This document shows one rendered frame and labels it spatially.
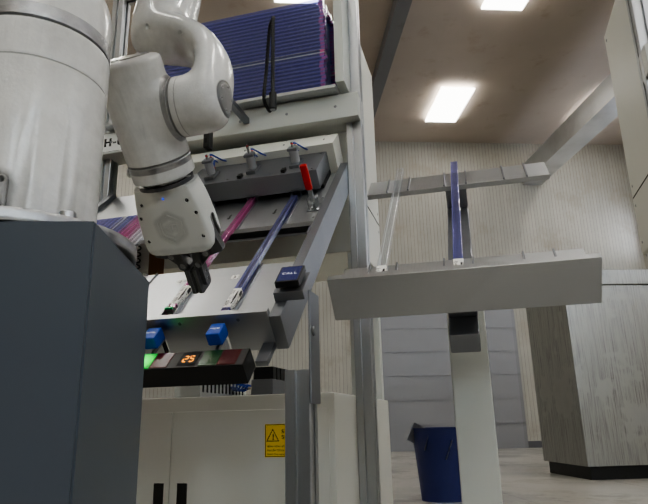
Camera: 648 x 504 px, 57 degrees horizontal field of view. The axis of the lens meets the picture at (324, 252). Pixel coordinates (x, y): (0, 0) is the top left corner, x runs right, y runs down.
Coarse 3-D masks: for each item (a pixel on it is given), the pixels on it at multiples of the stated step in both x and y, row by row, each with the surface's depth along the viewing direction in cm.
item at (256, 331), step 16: (160, 320) 95; (176, 320) 95; (192, 320) 94; (208, 320) 94; (224, 320) 93; (240, 320) 92; (256, 320) 92; (176, 336) 96; (192, 336) 96; (240, 336) 94; (256, 336) 93; (272, 336) 93; (160, 352) 98
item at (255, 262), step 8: (296, 200) 137; (288, 208) 131; (280, 216) 128; (280, 224) 124; (272, 232) 120; (264, 240) 117; (272, 240) 118; (264, 248) 114; (256, 256) 111; (256, 264) 109; (248, 272) 106; (240, 280) 103; (248, 280) 104
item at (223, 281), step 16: (224, 272) 111; (240, 272) 110; (256, 272) 108; (272, 272) 107; (160, 288) 110; (176, 288) 109; (208, 288) 106; (224, 288) 105; (256, 288) 103; (272, 288) 102; (160, 304) 104; (192, 304) 102; (208, 304) 101; (240, 304) 98; (256, 304) 98; (272, 304) 97
